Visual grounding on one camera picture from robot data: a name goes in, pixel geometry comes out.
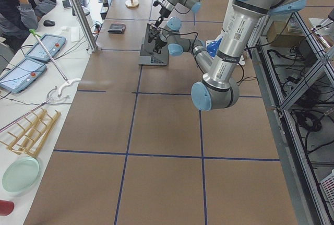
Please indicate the grey pink folded cloth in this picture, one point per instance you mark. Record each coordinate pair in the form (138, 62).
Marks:
(117, 28)

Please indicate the red cylinder cup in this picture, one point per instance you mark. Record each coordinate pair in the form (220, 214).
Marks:
(6, 207)

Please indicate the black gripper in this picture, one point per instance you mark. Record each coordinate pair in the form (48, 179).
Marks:
(158, 44)
(163, 13)

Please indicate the teach pendant near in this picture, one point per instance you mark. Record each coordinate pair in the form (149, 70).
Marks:
(22, 75)

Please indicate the wooden dish rack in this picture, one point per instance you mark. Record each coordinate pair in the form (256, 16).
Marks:
(29, 134)

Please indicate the seated person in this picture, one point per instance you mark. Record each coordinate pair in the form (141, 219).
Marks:
(18, 17)

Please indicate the reacher grabber stick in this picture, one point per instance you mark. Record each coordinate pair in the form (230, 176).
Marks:
(67, 83)

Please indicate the aluminium frame post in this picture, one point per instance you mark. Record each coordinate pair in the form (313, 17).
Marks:
(87, 13)

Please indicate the white plastic basket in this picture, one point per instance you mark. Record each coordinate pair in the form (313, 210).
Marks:
(327, 185)

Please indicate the black computer mouse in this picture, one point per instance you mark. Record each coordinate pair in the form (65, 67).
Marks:
(49, 23)

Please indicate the green glass plate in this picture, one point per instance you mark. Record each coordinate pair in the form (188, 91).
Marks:
(21, 175)

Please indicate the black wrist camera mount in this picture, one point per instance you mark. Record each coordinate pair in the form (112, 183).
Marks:
(158, 2)

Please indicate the wooden mug tree stand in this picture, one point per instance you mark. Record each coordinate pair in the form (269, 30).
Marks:
(132, 3)

